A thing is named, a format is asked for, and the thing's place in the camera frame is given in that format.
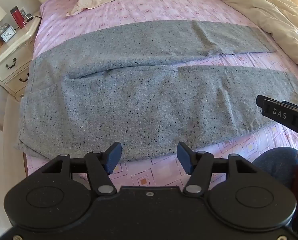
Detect cream nightstand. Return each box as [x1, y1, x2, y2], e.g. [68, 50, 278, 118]
[0, 11, 42, 100]

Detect beige duvet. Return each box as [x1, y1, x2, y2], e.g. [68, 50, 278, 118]
[191, 0, 298, 73]

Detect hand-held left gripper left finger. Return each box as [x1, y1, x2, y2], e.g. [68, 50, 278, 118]
[40, 141, 122, 196]

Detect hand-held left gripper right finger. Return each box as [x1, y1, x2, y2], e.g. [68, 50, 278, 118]
[176, 142, 258, 197]

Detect grey speckled pants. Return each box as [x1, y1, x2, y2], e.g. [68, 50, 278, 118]
[13, 20, 298, 162]

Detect white alarm clock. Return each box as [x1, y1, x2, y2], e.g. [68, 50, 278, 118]
[1, 26, 16, 43]

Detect pink patterned bed sheet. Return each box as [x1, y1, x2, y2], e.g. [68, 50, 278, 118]
[23, 0, 298, 188]

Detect red thermos bottle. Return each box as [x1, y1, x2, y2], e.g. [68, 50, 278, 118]
[10, 6, 27, 29]

